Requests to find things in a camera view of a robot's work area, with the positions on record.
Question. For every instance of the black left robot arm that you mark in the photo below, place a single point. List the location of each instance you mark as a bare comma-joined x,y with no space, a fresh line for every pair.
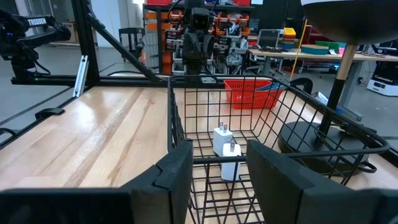
196,69

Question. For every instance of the white mobile robot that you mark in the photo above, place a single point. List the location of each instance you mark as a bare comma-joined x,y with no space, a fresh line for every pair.
384,87

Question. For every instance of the stack of coloured boxes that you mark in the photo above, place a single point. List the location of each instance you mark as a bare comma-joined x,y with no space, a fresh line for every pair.
289,37

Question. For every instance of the red plastic basket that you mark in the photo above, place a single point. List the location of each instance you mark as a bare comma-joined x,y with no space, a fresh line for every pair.
245,96

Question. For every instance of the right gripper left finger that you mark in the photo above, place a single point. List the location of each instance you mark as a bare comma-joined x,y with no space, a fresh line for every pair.
93,208

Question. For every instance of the black aluminium table frame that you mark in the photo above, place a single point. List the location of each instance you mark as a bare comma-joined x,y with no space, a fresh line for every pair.
85,37

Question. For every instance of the green box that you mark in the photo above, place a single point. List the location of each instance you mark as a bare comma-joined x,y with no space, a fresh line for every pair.
334,46

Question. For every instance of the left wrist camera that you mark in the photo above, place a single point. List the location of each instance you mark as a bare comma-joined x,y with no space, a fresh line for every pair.
201,19

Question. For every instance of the wooden desk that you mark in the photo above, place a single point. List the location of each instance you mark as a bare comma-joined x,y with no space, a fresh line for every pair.
311,56

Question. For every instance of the rack with orange bins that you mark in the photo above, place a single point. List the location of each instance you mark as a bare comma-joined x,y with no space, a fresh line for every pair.
158,37

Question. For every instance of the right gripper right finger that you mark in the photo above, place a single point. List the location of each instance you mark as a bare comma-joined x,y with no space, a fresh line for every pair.
311,205

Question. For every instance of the black cart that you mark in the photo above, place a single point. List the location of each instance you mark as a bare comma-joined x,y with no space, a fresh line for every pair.
130,40

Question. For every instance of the grey blue slim item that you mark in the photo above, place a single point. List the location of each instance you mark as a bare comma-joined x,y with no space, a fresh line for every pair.
269,87

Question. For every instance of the grey laptop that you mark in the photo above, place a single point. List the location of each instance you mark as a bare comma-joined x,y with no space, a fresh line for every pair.
269,39

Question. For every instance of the yellow pole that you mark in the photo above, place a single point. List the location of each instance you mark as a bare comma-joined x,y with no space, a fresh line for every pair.
298,49

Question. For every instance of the black table clamp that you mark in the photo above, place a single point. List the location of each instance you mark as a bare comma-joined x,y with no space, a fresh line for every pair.
49,112

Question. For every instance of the teal box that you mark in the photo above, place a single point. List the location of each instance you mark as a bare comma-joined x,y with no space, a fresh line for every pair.
314,49

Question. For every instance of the silver metal bracket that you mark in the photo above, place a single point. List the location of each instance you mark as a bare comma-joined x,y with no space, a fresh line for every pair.
81,76

